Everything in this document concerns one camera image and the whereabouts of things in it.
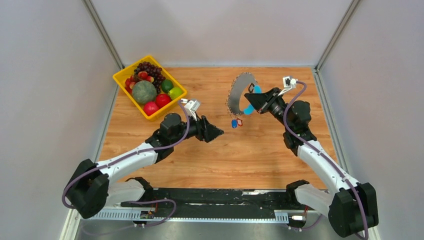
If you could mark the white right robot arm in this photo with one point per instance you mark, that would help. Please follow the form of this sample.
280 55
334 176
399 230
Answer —
328 165

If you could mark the slotted cable duct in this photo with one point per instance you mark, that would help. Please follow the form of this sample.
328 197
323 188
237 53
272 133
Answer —
136 215

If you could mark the dark green lime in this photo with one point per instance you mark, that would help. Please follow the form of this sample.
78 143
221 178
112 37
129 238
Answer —
166 85

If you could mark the purple grape bunch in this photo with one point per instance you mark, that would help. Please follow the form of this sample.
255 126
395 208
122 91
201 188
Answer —
146 71

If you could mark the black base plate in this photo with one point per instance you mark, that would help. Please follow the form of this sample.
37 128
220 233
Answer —
214 202

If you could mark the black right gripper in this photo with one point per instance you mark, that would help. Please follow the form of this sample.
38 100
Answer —
258 100

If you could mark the green melon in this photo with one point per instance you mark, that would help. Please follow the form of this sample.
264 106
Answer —
144 92

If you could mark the blue key tag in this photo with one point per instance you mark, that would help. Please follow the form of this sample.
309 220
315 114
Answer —
234 123

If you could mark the red apple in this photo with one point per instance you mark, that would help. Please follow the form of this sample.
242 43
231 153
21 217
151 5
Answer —
162 100

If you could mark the red key tag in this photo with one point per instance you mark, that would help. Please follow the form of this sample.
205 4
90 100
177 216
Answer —
239 122

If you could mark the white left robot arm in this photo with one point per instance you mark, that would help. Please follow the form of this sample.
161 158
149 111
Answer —
94 185

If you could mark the pink-red apple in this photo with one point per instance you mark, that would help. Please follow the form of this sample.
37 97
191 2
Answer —
150 108

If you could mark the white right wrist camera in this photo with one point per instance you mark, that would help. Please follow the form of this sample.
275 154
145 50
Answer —
289 83

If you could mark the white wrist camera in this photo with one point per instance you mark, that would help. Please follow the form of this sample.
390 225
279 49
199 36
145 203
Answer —
289 83
191 106

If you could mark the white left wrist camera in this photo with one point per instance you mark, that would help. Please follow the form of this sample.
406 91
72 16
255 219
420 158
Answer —
191 106

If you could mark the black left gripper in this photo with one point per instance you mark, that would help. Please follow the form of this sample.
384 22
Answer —
205 131

